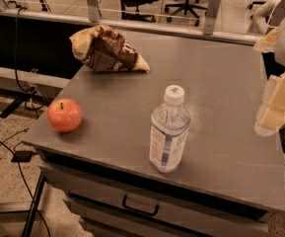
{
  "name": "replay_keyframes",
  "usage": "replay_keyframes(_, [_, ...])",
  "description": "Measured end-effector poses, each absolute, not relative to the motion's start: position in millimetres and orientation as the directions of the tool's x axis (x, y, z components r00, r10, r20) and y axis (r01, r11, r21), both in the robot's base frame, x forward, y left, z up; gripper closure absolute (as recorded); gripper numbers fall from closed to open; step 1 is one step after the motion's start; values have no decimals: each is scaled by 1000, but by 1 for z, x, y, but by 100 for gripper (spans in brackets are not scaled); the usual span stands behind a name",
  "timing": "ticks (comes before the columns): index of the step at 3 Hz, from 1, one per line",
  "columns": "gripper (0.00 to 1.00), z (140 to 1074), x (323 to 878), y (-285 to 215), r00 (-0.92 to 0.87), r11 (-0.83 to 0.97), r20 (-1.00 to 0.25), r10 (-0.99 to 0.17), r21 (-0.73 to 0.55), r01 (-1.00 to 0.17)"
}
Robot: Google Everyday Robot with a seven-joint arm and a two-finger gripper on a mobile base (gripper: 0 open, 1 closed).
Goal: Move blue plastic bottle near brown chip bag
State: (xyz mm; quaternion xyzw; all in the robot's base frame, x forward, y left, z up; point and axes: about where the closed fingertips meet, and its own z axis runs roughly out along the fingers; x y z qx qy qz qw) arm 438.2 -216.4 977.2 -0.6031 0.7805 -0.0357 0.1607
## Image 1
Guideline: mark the clear plastic water bottle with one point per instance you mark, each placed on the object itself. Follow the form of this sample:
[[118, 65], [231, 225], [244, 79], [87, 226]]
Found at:
[[169, 129]]

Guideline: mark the grey drawer cabinet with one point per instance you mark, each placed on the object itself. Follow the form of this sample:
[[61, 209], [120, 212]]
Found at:
[[229, 180]]

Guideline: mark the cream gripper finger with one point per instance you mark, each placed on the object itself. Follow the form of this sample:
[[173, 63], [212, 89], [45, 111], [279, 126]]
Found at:
[[267, 43], [271, 114]]

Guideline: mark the metal railing post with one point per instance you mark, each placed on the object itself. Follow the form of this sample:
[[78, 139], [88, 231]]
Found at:
[[211, 17], [93, 10]]

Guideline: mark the brown chip bag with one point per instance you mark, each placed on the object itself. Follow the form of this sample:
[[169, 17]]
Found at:
[[103, 49]]

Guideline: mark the black power adapter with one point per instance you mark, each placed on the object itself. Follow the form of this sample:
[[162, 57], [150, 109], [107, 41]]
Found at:
[[23, 156]]

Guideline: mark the metal railing post right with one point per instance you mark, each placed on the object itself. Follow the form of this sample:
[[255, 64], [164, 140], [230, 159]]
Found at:
[[211, 17]]

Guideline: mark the black drawer handle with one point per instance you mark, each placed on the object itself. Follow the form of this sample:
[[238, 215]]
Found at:
[[144, 208]]

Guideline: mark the red apple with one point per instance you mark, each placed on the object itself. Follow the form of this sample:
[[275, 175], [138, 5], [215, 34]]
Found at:
[[64, 115]]

